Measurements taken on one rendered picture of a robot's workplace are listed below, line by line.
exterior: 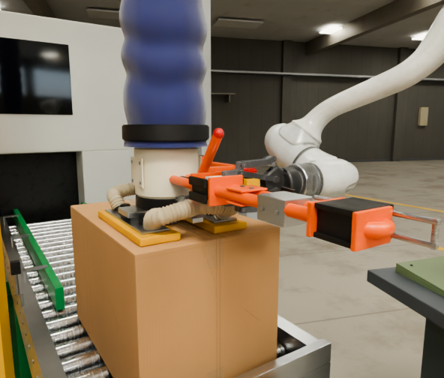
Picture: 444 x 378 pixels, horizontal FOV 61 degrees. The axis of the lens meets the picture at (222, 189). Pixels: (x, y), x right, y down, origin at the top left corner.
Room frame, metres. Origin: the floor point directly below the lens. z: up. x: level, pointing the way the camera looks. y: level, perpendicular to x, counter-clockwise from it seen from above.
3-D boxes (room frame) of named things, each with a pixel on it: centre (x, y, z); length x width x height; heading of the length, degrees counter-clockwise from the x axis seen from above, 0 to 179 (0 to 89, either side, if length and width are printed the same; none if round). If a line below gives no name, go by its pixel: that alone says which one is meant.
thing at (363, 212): (0.50, -0.17, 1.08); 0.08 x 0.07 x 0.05; 33
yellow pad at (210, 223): (1.06, 0.07, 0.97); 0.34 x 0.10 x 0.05; 33
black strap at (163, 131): (1.01, 0.15, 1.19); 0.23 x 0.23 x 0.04
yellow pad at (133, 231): (0.96, 0.23, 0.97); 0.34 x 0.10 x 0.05; 33
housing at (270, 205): (0.62, -0.10, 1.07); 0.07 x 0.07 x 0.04; 33
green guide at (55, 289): (1.92, 1.05, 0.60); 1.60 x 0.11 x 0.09; 33
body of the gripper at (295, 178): (0.87, -0.13, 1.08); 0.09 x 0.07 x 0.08; 123
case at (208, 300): (1.10, 0.18, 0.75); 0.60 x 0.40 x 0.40; 34
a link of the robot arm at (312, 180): (0.92, -0.19, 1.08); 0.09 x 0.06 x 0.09; 33
